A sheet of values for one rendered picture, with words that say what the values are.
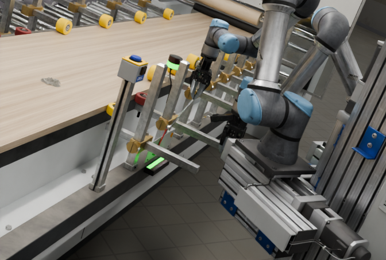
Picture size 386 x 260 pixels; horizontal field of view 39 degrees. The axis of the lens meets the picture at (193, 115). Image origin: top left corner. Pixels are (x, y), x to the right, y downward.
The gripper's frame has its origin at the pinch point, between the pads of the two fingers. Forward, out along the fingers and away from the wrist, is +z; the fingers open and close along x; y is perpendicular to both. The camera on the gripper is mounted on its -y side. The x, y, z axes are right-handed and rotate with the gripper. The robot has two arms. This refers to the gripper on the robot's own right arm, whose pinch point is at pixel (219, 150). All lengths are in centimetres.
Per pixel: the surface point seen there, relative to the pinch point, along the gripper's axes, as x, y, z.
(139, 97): -3.9, -42.0, -7.7
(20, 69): -33, -86, -8
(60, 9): 105, -163, 1
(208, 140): -1.5, -6.0, -2.1
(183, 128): -1.5, -18.5, -2.2
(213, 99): 23.5, -16.4, -12.5
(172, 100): -5.7, -26.3, -14.0
